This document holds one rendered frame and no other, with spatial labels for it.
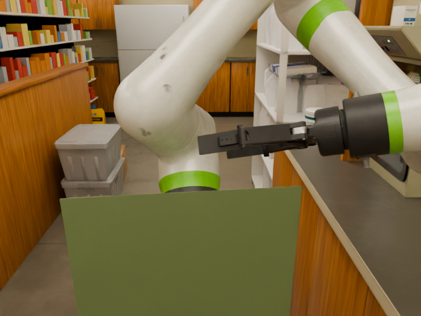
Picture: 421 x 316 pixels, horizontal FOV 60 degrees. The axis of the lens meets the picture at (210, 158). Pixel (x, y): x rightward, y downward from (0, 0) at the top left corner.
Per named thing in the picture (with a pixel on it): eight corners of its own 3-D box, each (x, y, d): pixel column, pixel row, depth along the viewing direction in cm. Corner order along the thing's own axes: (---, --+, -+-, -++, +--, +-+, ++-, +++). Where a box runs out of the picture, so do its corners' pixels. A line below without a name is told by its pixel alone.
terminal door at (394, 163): (368, 154, 156) (384, 58, 142) (405, 184, 127) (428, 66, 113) (366, 154, 156) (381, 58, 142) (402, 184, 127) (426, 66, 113)
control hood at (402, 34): (384, 52, 142) (388, 26, 139) (433, 60, 112) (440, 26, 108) (355, 52, 142) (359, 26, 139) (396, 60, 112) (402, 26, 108)
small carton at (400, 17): (401, 26, 122) (405, 6, 120) (414, 26, 118) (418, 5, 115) (389, 26, 120) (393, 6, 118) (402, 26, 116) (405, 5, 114)
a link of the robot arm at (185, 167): (140, 189, 69) (140, 103, 76) (175, 207, 82) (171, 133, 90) (204, 176, 65) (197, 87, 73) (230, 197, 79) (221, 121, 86)
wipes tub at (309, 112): (323, 133, 204) (326, 106, 199) (331, 140, 192) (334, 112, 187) (300, 133, 204) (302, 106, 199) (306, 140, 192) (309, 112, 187)
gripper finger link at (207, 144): (243, 148, 55) (241, 148, 54) (200, 155, 58) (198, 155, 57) (240, 129, 55) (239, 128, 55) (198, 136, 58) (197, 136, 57)
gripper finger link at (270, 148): (299, 124, 59) (306, 124, 59) (260, 136, 69) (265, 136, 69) (302, 148, 58) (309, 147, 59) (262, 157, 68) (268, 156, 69)
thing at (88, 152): (126, 157, 347) (123, 123, 335) (111, 182, 290) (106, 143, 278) (82, 157, 346) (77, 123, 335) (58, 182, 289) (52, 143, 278)
